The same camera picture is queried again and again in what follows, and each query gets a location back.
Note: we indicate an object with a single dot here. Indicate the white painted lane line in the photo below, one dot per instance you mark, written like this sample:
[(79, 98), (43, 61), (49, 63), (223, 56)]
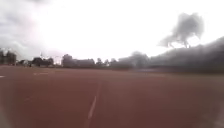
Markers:
[(92, 107)]

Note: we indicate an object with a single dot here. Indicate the red track ground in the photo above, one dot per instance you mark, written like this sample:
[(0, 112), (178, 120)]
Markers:
[(140, 100)]

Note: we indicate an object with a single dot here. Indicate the tall spreading tree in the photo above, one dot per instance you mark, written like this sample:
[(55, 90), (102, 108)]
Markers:
[(186, 28)]

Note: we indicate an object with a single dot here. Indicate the row of distant trees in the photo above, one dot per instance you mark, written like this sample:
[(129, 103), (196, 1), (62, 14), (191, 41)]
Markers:
[(70, 61)]

